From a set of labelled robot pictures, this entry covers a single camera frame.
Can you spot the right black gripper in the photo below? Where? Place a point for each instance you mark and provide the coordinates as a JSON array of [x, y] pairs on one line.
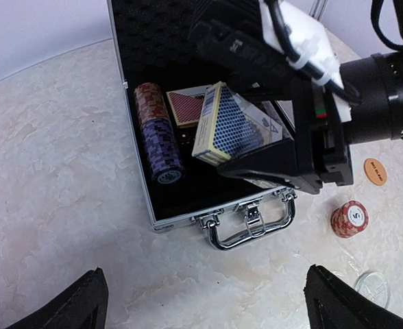
[[320, 154]]

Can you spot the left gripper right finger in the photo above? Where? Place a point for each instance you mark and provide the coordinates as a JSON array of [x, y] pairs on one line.
[[331, 303]]

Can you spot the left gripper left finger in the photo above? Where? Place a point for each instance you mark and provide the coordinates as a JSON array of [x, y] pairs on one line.
[[83, 304]]

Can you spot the blue playing card deck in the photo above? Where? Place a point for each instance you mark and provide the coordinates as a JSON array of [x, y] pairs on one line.
[[230, 126]]

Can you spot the aluminium poker case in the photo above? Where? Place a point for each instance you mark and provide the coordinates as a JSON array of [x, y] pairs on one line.
[[152, 41]]

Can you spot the red playing card deck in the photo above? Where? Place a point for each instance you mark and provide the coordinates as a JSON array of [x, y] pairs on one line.
[[186, 104]]

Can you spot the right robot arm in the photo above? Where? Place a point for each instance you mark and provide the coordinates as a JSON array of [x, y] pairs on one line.
[[369, 108]]

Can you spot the clear round dealer puck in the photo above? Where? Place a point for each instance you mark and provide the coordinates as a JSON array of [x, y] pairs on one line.
[[374, 286]]

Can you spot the red poker chip stack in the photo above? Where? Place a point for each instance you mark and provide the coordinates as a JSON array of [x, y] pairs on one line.
[[349, 219]]

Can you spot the red dice in case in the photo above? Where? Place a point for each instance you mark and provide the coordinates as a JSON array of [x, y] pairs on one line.
[[185, 138]]

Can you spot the orange big blind button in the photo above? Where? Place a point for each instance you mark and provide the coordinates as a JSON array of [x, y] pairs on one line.
[[375, 171]]

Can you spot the left chip row in case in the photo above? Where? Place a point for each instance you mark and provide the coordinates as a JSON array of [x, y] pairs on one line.
[[160, 144]]

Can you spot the right rear aluminium post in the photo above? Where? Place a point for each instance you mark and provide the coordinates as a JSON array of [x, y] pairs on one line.
[[318, 8]]

